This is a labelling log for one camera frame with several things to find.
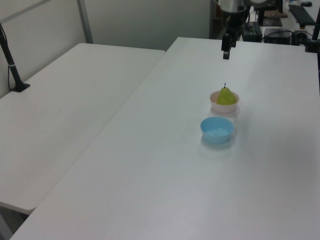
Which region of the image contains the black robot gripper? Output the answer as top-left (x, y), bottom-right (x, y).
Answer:
top-left (221, 8), bottom-right (248, 61)

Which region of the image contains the green pear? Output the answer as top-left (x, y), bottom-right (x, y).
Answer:
top-left (216, 82), bottom-right (238, 106)

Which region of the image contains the pink plastic bowl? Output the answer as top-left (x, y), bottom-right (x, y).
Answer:
top-left (209, 90), bottom-right (240, 114)

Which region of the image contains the blue plastic bowl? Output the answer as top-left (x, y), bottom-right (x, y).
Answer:
top-left (200, 116), bottom-right (234, 145)

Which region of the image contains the green circuit device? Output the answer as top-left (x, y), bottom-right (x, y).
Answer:
top-left (241, 21), bottom-right (263, 42)

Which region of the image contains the black monitor stand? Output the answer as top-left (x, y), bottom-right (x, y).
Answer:
top-left (257, 6), bottom-right (267, 26)

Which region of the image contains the black flat pad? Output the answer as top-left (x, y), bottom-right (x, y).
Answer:
top-left (260, 18), bottom-right (284, 28)

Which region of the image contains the black box device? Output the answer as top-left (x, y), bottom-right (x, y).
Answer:
top-left (263, 27), bottom-right (294, 45)

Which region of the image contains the brown wooden board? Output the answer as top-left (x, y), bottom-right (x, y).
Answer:
top-left (262, 9), bottom-right (289, 19)

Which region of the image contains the black keyboard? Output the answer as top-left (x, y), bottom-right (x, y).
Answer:
top-left (288, 4), bottom-right (317, 26)

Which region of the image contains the black pole with clamp base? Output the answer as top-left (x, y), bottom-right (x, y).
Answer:
top-left (0, 22), bottom-right (31, 94)

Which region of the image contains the black camera on mount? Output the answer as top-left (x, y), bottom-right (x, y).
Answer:
top-left (291, 23), bottom-right (309, 46)

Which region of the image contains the black camera stand clamp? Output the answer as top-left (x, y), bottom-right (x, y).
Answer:
top-left (304, 13), bottom-right (320, 54)

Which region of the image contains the grey partition post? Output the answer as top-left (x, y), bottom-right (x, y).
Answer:
top-left (76, 0), bottom-right (94, 45)

